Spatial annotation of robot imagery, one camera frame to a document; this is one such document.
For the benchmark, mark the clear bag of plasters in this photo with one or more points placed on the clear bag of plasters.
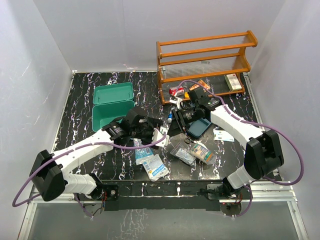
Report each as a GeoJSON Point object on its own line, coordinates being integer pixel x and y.
{"type": "Point", "coordinates": [181, 152]}

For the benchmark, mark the bagged bandage box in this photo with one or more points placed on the bagged bandage box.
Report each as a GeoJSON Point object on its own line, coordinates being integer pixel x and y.
{"type": "Point", "coordinates": [203, 154]}

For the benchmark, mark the red white medicine box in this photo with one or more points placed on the red white medicine box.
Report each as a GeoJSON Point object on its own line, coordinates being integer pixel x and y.
{"type": "Point", "coordinates": [176, 91]}

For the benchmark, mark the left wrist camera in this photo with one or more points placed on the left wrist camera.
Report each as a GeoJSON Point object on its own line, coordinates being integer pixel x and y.
{"type": "Point", "coordinates": [160, 137]}

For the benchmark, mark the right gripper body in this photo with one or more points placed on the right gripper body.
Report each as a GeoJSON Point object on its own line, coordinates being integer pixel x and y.
{"type": "Point", "coordinates": [186, 116]}

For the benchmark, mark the orange snack packet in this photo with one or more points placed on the orange snack packet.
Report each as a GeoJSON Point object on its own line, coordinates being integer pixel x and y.
{"type": "Point", "coordinates": [200, 82]}

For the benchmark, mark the blue white bandage roll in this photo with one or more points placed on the blue white bandage roll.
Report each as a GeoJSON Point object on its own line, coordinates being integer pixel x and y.
{"type": "Point", "coordinates": [170, 115]}

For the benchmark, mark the wooden shelf rack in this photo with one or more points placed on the wooden shelf rack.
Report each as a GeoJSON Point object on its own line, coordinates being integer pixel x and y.
{"type": "Point", "coordinates": [203, 58]}

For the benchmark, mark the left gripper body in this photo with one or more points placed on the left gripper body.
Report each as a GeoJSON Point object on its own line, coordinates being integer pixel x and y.
{"type": "Point", "coordinates": [145, 132]}

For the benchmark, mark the blue divided tray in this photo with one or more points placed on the blue divided tray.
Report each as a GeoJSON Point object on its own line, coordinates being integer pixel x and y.
{"type": "Point", "coordinates": [198, 128]}

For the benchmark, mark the white blue gauze packet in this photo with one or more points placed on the white blue gauze packet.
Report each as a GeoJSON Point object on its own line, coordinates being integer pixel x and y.
{"type": "Point", "coordinates": [155, 168]}

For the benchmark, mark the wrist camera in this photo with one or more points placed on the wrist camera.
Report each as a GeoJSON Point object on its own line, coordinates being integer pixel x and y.
{"type": "Point", "coordinates": [160, 137]}
{"type": "Point", "coordinates": [176, 101]}

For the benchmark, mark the small black scissors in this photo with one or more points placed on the small black scissors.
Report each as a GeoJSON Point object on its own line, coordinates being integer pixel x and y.
{"type": "Point", "coordinates": [188, 140]}

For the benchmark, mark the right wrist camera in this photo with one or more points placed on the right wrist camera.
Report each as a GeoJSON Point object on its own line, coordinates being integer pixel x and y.
{"type": "Point", "coordinates": [176, 101]}

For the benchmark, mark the blue swab packet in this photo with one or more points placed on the blue swab packet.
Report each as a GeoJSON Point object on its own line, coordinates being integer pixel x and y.
{"type": "Point", "coordinates": [141, 154]}

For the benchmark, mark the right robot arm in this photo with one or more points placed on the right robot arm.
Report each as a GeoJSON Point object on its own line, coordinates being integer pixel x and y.
{"type": "Point", "coordinates": [263, 152]}

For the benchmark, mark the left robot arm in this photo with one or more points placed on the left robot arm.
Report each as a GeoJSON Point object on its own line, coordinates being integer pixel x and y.
{"type": "Point", "coordinates": [52, 175]}

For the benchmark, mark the white green medicine box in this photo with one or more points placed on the white green medicine box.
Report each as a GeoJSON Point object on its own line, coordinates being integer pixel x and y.
{"type": "Point", "coordinates": [233, 82]}

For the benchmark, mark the white blue card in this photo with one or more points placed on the white blue card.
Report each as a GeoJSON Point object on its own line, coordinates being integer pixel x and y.
{"type": "Point", "coordinates": [222, 135]}

